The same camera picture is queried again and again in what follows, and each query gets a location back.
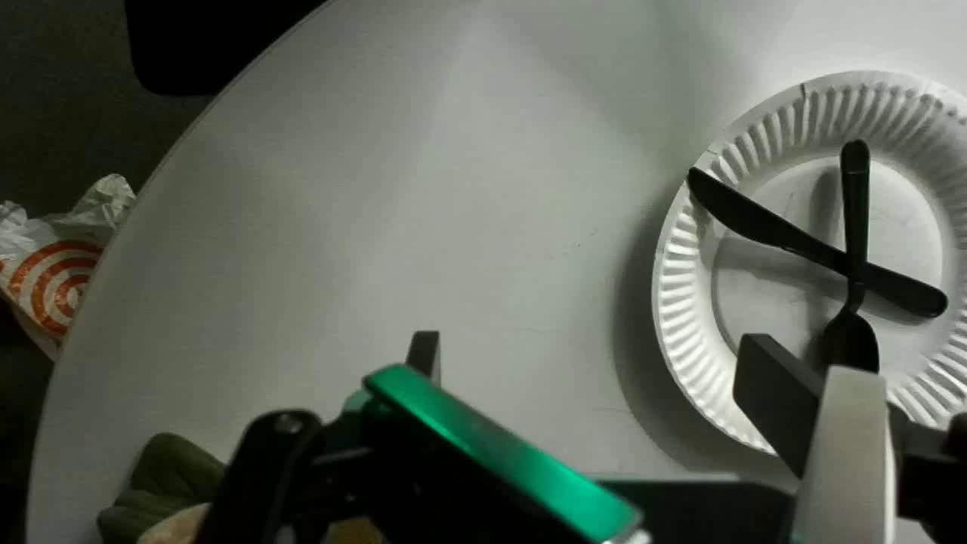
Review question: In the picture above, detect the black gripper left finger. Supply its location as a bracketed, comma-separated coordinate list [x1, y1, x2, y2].
[192, 329, 645, 544]

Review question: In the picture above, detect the white bag with red rings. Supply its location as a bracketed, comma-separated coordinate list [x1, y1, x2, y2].
[0, 171, 139, 362]

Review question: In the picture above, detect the black plastic spoon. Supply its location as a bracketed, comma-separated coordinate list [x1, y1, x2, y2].
[812, 136, 886, 374]

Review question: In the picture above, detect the white paper plate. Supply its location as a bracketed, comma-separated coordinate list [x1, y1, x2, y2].
[650, 69, 967, 458]

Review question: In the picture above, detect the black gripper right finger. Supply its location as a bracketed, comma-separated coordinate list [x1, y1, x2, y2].
[730, 329, 967, 544]

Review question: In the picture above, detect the black plastic knife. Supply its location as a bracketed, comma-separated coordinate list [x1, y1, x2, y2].
[687, 166, 952, 324]

